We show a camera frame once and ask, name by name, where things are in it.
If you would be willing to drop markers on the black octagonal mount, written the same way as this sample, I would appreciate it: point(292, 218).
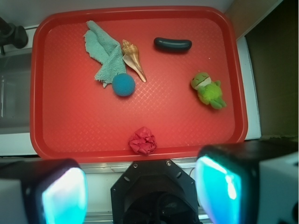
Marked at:
point(154, 192)

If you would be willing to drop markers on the brown cardboard box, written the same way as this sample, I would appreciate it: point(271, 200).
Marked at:
point(271, 29)

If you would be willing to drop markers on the black clamp knob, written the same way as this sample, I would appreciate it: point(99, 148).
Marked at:
point(12, 35)

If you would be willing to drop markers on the crumpled red paper ball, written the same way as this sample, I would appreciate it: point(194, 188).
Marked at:
point(143, 142)

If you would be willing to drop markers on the clear plastic bin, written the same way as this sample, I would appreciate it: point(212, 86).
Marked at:
point(15, 72)

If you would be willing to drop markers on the tan conch seashell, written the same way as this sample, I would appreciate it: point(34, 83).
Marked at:
point(131, 58)

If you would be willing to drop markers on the green plush frog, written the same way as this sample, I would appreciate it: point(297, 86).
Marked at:
point(209, 92)

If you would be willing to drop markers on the dark oblong sausage toy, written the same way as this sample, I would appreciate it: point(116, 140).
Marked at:
point(172, 45)

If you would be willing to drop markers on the blue foam ball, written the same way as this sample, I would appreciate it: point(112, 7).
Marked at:
point(123, 85)

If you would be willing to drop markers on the teal washcloth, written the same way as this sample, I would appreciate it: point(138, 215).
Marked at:
point(106, 50)

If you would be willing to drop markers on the red plastic tray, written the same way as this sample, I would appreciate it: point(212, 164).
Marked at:
point(73, 116)

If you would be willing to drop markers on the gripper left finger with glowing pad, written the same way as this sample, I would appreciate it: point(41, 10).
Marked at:
point(43, 192)

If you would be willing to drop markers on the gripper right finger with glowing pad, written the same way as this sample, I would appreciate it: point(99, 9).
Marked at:
point(254, 182)

